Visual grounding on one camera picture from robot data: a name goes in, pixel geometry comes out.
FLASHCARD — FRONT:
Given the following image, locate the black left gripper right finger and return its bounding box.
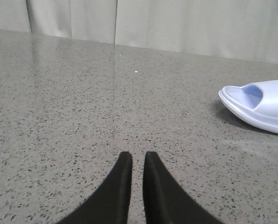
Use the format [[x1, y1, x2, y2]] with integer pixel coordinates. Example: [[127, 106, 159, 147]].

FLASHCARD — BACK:
[[143, 152, 220, 224]]

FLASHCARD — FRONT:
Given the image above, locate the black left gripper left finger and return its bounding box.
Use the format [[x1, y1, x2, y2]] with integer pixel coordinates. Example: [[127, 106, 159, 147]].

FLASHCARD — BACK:
[[59, 152, 132, 224]]

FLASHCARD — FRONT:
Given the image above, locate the light blue slipper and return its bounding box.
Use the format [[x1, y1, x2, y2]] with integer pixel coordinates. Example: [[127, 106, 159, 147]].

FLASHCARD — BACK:
[[218, 80, 278, 134]]

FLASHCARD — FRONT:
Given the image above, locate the grey-white curtain backdrop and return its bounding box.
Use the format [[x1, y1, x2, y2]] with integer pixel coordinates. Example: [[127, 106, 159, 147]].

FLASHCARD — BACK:
[[0, 0, 278, 64]]

